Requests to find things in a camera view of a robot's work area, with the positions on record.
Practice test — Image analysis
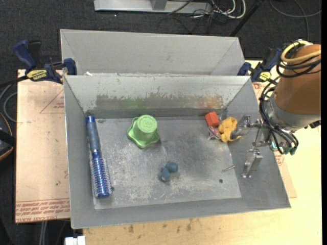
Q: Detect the blue round hair brush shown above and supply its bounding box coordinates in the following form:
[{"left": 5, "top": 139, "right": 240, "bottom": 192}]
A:
[{"left": 85, "top": 114, "right": 114, "bottom": 199}]

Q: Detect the clear pink plastic thing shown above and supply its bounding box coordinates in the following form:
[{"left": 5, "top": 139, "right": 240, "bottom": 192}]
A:
[{"left": 207, "top": 126, "right": 222, "bottom": 141}]

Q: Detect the yellow cloth toy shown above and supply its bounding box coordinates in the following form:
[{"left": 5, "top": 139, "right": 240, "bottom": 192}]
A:
[{"left": 218, "top": 116, "right": 242, "bottom": 143}]

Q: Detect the red block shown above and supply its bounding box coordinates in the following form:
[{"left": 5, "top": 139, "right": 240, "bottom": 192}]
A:
[{"left": 204, "top": 111, "right": 221, "bottom": 128}]

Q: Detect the brown cardboard board, red print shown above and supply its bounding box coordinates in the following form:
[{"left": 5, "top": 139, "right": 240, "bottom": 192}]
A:
[{"left": 15, "top": 69, "right": 297, "bottom": 224}]

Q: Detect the grey metal bin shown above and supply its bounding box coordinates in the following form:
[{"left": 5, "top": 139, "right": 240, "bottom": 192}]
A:
[{"left": 60, "top": 29, "right": 292, "bottom": 230}]

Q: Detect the green cup on star base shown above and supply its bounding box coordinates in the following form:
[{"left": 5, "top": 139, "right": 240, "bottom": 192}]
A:
[{"left": 127, "top": 114, "right": 161, "bottom": 149}]

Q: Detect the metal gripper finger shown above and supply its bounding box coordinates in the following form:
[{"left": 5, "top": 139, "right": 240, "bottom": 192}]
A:
[
  {"left": 241, "top": 148, "right": 264, "bottom": 179},
  {"left": 232, "top": 114, "right": 254, "bottom": 138}
]

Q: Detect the teal blue toy figure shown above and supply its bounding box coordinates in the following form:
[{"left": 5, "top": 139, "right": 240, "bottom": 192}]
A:
[{"left": 158, "top": 161, "right": 179, "bottom": 183}]

